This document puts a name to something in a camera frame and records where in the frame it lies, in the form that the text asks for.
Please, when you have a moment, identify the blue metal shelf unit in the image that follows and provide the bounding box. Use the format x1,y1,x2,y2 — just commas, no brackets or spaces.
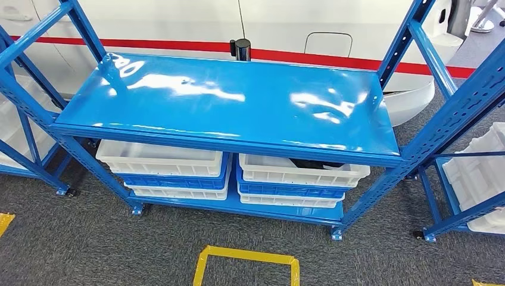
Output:
0,23,86,197
404,91,505,243
0,0,505,241

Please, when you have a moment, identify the black plastic trim piece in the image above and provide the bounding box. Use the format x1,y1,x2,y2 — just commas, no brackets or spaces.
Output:
289,158,345,170

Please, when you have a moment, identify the white plastic storage bin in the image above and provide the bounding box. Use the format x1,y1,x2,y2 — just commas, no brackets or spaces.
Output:
0,74,60,170
124,166,232,201
238,153,371,188
238,185,345,209
442,121,505,212
95,139,225,178
467,205,505,235

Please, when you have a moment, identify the white red-striped vehicle body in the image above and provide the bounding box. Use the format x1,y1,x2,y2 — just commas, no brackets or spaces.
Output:
0,0,476,127

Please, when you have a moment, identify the black-topped stanchion post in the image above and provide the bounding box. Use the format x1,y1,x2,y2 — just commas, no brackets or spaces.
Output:
230,38,252,62

